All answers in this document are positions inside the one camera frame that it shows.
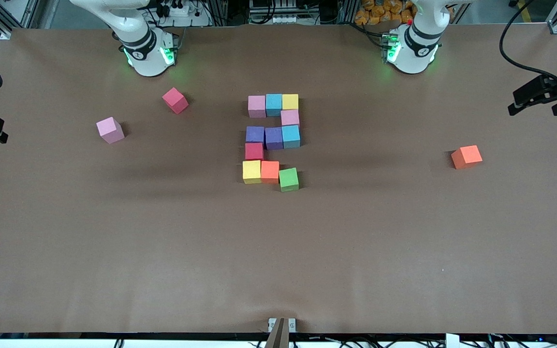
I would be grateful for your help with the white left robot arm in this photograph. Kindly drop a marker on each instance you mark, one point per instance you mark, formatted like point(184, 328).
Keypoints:
point(411, 43)

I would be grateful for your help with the orange foam cube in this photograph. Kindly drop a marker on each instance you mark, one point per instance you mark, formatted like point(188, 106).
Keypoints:
point(466, 157)
point(270, 172)

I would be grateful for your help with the white power strip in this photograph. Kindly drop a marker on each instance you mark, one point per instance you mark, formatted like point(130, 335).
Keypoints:
point(182, 12)

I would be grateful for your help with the brown table mat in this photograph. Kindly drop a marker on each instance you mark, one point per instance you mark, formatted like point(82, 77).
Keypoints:
point(278, 270)

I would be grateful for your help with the green foam cube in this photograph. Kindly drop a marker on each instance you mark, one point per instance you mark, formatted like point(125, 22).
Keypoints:
point(288, 180)

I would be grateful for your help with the aluminium frame rail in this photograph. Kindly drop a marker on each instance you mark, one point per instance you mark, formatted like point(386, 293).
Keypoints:
point(278, 336)

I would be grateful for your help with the crimson foam cube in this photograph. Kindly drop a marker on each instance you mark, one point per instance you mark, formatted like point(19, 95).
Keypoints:
point(254, 151)
point(175, 100)

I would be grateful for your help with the pink foam cube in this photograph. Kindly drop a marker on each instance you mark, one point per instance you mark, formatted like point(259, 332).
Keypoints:
point(110, 130)
point(290, 117)
point(256, 107)

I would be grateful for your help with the white equipment box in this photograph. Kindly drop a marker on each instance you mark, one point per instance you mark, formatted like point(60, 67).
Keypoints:
point(283, 18)

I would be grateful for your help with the orange snack bag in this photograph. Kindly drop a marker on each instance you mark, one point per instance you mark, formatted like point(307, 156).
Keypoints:
point(370, 17)

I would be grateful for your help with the silver camera pole bracket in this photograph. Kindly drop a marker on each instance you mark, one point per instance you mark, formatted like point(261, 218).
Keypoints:
point(271, 323)

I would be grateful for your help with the blue foam cube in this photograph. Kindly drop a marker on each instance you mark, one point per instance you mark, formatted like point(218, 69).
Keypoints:
point(273, 105)
point(290, 136)

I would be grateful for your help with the yellow foam cube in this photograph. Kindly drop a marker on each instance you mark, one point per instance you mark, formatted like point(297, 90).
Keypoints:
point(252, 172)
point(290, 101)

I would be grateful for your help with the purple foam cube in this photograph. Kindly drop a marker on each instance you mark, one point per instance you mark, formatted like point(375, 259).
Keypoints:
point(255, 135)
point(273, 138)

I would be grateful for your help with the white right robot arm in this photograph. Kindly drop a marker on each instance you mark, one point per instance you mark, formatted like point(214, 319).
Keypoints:
point(145, 43)

